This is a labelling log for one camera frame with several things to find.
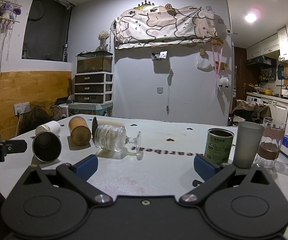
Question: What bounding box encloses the chair with brown jacket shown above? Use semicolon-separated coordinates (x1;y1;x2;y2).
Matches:
228;100;272;126

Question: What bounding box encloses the glass fish tank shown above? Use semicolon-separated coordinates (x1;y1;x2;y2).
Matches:
76;50;113;74

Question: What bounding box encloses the cartoon patterned hanging cloth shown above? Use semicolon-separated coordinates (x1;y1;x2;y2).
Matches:
112;4;218;50

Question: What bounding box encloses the white wall power socket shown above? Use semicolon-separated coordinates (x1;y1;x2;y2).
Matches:
13;102;30;116

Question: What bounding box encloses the teal side table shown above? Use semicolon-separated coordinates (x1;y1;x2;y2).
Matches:
68;102;113;116

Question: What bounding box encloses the white black drawer unit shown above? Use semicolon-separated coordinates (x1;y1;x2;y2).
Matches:
74;72;114;105

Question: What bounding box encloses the dark window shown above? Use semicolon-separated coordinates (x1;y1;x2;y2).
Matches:
22;0;74;62

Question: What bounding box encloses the white plastic bag on wall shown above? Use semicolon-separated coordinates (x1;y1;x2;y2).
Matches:
196;55;213;73

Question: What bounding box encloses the purple plush toy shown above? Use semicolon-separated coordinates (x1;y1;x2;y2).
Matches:
0;2;21;20

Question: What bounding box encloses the dried flower vase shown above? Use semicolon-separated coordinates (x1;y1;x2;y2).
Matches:
96;30;110;51

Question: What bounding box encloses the small white plush toy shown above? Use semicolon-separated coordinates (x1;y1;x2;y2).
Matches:
218;77;229;88

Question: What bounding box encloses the steel cup with brown sleeve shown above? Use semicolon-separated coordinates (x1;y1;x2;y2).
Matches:
32;131;62;163

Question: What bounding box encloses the white paper cup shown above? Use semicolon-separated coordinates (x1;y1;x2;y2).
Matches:
35;121;61;137

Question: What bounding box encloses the clear stemmed glass goblet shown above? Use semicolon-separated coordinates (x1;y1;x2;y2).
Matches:
94;124;141;152

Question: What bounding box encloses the green tin can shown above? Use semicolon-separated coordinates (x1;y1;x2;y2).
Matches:
204;128;234;165

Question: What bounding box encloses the brown wooden cup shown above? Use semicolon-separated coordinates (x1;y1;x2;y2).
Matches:
69;116;91;146

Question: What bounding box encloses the grey frosted tumbler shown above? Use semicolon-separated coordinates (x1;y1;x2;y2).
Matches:
233;121;264;169

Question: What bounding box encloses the clear glass with brown band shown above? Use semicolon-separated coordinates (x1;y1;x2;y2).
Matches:
254;117;286;168

